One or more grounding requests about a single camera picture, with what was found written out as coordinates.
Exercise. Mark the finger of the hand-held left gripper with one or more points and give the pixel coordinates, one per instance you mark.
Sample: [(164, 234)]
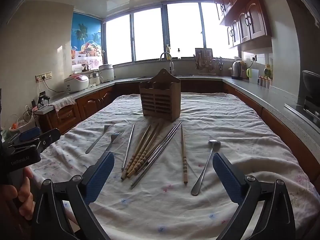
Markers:
[(30, 133), (50, 136)]

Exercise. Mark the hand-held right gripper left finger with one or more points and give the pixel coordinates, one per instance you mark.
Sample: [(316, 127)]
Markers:
[(100, 177)]

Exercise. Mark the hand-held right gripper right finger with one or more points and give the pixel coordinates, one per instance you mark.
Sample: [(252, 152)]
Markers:
[(227, 177)]

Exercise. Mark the wooden chopstick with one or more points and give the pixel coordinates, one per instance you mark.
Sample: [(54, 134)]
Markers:
[(144, 150), (135, 152), (183, 155), (148, 149), (140, 151), (151, 148)]

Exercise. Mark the wooden utensil holder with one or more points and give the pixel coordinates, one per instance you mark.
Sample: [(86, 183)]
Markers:
[(160, 97)]

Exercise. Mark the person's left hand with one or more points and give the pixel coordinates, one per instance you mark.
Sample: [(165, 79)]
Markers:
[(26, 200)]

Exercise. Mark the white basket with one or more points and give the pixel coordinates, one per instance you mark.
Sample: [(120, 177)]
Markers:
[(21, 127)]

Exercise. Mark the steel spoon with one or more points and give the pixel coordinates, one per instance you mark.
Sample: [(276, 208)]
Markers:
[(214, 144)]

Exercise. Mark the white lace cloth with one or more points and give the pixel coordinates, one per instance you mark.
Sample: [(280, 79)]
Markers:
[(63, 103)]

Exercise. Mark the small black device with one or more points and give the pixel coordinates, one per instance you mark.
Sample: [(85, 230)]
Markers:
[(43, 97)]

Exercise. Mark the slim steel fork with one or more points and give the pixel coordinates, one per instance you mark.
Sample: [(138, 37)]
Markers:
[(98, 138)]

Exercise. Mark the broad steel fork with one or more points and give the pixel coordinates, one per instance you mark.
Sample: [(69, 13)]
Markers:
[(115, 137)]

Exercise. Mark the wooden lower cabinets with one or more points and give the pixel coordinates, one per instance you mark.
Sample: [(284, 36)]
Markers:
[(92, 103)]

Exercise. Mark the wooden cabinets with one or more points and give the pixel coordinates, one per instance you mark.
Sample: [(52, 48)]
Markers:
[(92, 103), (250, 17)]

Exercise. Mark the white floral tablecloth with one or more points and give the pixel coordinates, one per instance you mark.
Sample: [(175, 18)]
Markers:
[(225, 120)]

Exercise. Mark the white and pink rice cooker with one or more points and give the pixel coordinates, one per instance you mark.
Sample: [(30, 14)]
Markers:
[(76, 82)]

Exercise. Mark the tall white rice cooker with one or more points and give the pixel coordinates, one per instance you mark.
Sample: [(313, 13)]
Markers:
[(107, 73)]

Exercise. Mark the grey kitchen countertop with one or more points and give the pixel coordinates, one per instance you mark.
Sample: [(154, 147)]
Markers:
[(270, 97)]

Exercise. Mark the white spice jar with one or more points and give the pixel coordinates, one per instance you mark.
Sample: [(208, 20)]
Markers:
[(264, 82), (268, 83), (260, 81)]

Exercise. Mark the black gas cooktop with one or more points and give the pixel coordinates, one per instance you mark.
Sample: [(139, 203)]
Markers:
[(307, 110)]

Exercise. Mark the steel electric kettle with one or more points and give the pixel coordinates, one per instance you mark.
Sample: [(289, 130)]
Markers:
[(237, 70)]

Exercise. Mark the tropical fruit window poster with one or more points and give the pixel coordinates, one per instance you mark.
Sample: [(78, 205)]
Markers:
[(86, 35)]

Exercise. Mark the steel sink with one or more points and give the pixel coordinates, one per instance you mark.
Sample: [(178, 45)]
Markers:
[(184, 75)]

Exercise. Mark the scissors holder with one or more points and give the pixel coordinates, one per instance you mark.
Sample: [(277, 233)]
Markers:
[(220, 65)]

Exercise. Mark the green yellow drink bottle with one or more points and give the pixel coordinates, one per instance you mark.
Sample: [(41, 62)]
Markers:
[(268, 70)]

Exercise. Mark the knife and board rack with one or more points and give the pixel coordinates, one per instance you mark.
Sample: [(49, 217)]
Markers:
[(203, 58)]

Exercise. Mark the steel kitchen faucet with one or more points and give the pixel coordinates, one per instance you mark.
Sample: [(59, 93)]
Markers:
[(171, 66)]

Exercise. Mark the black wok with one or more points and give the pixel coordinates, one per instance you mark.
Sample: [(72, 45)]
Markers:
[(311, 82)]

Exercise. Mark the small clear pump bottle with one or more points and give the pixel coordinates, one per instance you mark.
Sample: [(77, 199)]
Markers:
[(179, 54)]

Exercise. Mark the yellow soap bottle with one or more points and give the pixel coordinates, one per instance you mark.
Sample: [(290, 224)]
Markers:
[(167, 49)]

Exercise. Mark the kitchen window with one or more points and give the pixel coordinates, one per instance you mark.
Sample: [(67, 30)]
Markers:
[(150, 32)]

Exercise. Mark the wooden upper cabinets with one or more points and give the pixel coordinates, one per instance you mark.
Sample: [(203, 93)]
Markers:
[(250, 17)]

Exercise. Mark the wall outlet strip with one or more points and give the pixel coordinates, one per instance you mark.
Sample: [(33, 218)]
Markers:
[(43, 76)]

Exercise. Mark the white wall socket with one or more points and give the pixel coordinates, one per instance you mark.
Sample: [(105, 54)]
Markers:
[(253, 57)]

